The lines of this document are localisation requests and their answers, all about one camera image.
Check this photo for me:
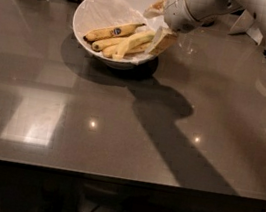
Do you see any right white paper stand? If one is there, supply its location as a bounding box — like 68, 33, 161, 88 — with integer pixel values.
228, 10, 263, 45

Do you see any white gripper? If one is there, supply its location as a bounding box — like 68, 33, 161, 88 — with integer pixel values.
136, 0, 209, 64

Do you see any white paper liner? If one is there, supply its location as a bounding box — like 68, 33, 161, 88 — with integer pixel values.
70, 0, 169, 69

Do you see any banana with blue sticker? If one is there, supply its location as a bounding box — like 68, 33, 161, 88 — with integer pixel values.
84, 23, 144, 42

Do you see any lower yellow banana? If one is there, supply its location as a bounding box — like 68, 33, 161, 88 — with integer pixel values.
101, 43, 151, 58

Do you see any white ceramic bowl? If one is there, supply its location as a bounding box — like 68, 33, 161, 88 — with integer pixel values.
66, 0, 179, 78

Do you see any front curved yellow banana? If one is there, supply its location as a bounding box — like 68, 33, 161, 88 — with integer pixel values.
112, 30, 155, 60

